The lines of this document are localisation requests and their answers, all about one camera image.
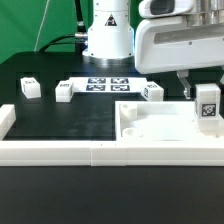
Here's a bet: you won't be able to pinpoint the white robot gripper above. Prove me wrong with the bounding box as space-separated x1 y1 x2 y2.
135 0 224 99

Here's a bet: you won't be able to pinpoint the white square table top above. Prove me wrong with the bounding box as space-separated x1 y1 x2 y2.
115 101 224 141

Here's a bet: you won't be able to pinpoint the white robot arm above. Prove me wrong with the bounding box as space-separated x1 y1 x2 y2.
83 0 224 96

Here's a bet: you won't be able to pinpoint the white sheet of tags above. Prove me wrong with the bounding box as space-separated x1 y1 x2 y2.
69 77 146 93

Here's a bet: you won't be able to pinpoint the white U-shaped obstacle fence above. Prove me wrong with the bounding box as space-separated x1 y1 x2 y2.
0 104 224 166

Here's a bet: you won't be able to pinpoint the black cables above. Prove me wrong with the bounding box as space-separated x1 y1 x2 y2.
39 0 90 53

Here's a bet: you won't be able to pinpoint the white cable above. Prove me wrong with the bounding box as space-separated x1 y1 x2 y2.
34 0 51 53

